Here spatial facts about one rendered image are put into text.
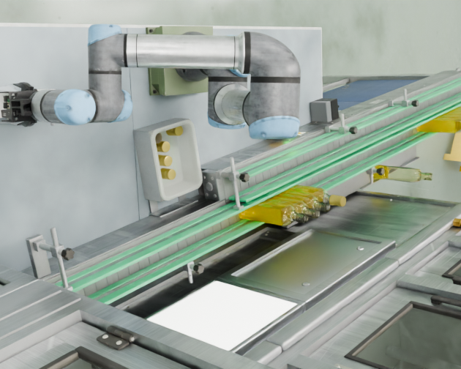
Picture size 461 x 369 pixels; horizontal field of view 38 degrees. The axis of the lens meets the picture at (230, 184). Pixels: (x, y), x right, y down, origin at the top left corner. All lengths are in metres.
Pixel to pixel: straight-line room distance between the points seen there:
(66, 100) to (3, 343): 0.56
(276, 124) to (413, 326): 0.64
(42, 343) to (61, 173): 0.86
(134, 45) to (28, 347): 0.71
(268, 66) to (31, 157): 0.71
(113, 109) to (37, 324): 0.58
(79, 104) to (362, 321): 0.91
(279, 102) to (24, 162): 0.72
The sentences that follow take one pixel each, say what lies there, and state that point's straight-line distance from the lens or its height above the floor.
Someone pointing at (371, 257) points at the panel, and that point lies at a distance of 2.05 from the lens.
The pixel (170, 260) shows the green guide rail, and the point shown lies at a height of 0.91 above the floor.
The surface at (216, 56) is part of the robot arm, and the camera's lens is 1.51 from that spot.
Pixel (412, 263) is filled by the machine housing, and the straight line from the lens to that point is 2.07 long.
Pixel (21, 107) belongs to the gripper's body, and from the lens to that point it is 1.57.
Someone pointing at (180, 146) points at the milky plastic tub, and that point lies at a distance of 2.13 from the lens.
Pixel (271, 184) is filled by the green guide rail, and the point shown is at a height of 0.94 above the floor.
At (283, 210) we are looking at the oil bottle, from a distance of 2.06.
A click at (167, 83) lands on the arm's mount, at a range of 2.02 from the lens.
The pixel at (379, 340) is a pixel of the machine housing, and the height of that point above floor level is 1.54.
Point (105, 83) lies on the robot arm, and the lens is 1.52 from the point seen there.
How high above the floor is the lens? 2.36
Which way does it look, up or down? 43 degrees down
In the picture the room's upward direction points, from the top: 98 degrees clockwise
